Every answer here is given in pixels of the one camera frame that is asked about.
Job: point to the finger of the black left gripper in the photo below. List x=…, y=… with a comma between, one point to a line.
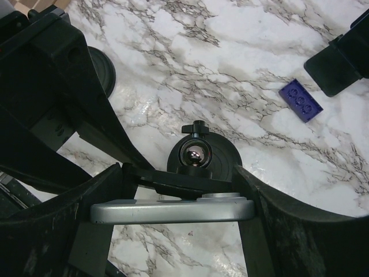
x=101, y=127

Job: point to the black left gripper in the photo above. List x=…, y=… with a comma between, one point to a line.
x=47, y=82

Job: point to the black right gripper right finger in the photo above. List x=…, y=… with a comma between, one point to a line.
x=288, y=237

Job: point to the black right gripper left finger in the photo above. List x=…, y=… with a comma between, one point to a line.
x=57, y=238

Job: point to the black smartphone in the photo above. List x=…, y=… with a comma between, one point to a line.
x=211, y=207

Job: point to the black round-base phone stand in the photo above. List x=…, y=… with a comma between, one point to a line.
x=105, y=70

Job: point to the black folding phone stand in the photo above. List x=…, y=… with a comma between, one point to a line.
x=344, y=61

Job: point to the purple rectangular plate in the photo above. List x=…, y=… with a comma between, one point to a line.
x=300, y=101

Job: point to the wooden chessboard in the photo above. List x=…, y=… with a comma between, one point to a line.
x=39, y=5

